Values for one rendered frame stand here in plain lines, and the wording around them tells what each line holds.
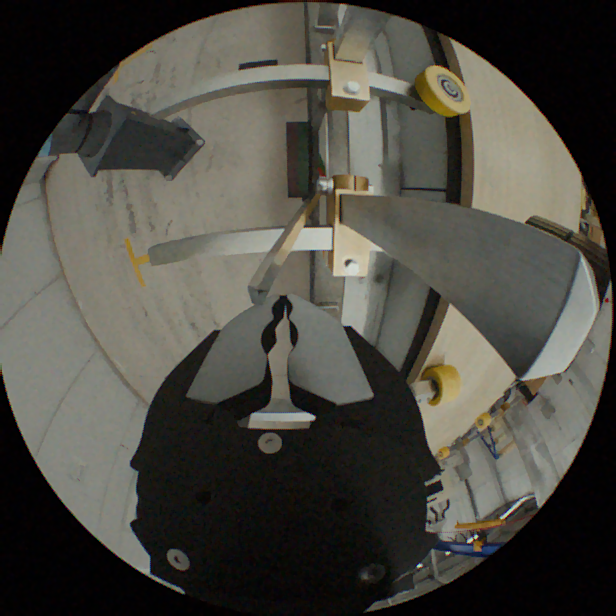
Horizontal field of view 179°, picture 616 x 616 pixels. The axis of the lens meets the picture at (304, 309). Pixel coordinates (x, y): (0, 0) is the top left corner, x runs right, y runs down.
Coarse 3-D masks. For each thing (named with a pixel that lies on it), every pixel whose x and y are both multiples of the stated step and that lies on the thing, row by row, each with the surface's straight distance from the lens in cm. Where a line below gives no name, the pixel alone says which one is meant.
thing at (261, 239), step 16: (176, 240) 33; (192, 240) 30; (208, 240) 28; (224, 240) 28; (240, 240) 27; (256, 240) 26; (272, 240) 26; (304, 240) 26; (320, 240) 26; (160, 256) 33; (176, 256) 32; (192, 256) 30; (208, 256) 29
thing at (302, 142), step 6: (300, 126) 44; (306, 126) 44; (300, 132) 44; (306, 132) 44; (300, 138) 43; (306, 138) 43; (300, 144) 43; (306, 144) 43; (300, 150) 43; (306, 150) 43; (300, 156) 42; (306, 156) 42; (300, 162) 42; (306, 162) 42; (300, 168) 42; (306, 168) 42; (300, 174) 42; (306, 174) 42; (300, 180) 41; (306, 180) 42; (300, 186) 41; (306, 186) 41; (300, 192) 41; (306, 192) 41
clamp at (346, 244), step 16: (336, 176) 26; (352, 176) 26; (336, 192) 25; (352, 192) 25; (368, 192) 26; (336, 208) 25; (336, 224) 25; (336, 240) 25; (352, 240) 26; (368, 240) 27; (336, 256) 26; (352, 256) 26; (368, 256) 27; (336, 272) 27
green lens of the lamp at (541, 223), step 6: (534, 216) 12; (540, 216) 12; (528, 222) 11; (534, 222) 11; (540, 222) 11; (546, 222) 11; (552, 222) 12; (540, 228) 11; (546, 228) 11; (552, 228) 11; (558, 228) 11; (564, 228) 11; (552, 234) 10; (558, 234) 10; (564, 234) 11; (564, 240) 11
